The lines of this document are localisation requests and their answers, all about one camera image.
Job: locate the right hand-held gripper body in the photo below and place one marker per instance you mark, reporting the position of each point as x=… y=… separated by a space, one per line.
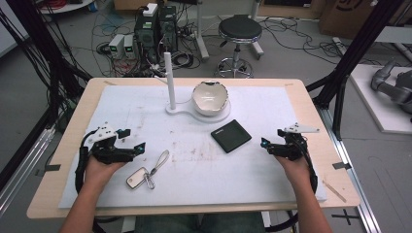
x=291 y=147

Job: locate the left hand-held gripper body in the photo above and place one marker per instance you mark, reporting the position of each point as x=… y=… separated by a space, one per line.
x=110 y=152

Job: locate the person's left hand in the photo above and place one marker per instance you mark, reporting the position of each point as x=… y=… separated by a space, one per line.
x=98 y=173

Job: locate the person's right hand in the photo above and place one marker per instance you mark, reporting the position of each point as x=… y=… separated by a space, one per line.
x=298 y=171

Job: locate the black square wallet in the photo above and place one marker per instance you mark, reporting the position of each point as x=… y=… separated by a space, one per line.
x=231 y=136

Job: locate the black tape strip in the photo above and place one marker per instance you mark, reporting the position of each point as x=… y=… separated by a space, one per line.
x=341 y=165
x=51 y=167

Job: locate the thin wooden stick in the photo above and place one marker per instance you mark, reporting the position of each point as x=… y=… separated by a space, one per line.
x=333 y=191

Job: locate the white table mat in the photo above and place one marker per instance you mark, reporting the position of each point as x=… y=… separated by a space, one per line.
x=194 y=181

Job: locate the white ceramic bowl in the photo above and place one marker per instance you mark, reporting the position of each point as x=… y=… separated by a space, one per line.
x=210 y=98

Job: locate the white power supply unit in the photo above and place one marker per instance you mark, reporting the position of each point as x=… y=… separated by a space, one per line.
x=116 y=45
x=129 y=47

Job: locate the black tape cross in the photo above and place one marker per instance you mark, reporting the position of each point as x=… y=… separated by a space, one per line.
x=346 y=216

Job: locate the white floor platform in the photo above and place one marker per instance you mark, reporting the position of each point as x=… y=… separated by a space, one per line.
x=372 y=110

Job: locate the person's legs in jeans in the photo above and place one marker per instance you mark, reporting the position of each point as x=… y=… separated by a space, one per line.
x=200 y=224

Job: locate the black computer tower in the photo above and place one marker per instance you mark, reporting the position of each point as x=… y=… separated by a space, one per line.
x=168 y=29
x=146 y=39

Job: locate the black round stool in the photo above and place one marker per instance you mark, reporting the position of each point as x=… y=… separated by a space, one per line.
x=240 y=29

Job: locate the white desk leg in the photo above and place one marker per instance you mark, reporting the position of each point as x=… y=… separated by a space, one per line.
x=201 y=35

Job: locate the white box on tower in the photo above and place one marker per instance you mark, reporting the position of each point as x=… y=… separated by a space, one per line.
x=150 y=9

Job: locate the brown cardboard box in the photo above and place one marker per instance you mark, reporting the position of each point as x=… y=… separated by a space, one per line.
x=350 y=16

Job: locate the white round table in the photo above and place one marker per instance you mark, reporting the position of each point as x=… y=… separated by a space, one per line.
x=64 y=6

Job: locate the white stand with post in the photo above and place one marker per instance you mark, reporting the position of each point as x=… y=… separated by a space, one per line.
x=169 y=81

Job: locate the aluminium floor rail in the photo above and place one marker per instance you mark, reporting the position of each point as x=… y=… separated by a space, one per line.
x=356 y=181
x=22 y=168

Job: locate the black metal frame post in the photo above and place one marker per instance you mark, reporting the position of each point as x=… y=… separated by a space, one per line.
x=356 y=51
x=35 y=39

